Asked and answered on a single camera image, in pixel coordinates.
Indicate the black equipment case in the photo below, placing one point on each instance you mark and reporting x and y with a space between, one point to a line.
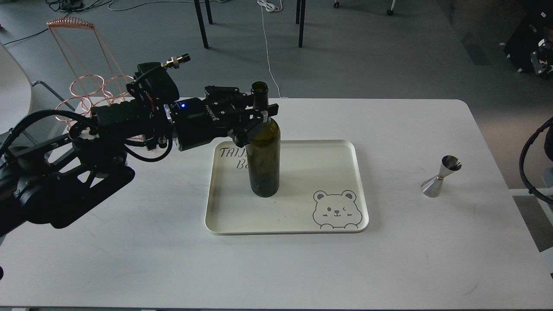
534 27

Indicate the cream bear serving tray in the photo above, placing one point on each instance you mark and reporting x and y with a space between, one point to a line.
320 191

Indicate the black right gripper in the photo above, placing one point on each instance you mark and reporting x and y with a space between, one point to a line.
542 59

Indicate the black table leg right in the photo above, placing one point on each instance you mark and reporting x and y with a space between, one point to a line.
300 20

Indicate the dark green wine bottle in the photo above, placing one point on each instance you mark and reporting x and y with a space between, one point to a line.
263 156

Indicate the steel double jigger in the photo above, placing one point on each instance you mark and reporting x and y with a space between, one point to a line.
432 187

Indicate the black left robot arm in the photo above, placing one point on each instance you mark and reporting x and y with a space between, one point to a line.
60 180

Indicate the copper wire bottle rack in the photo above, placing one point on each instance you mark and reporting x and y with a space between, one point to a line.
98 77

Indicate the black table leg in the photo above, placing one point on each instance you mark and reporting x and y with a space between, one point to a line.
201 22
300 20

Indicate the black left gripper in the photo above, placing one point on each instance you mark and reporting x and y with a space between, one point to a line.
197 122

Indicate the black table leg left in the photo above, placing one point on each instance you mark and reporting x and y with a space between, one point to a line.
201 22

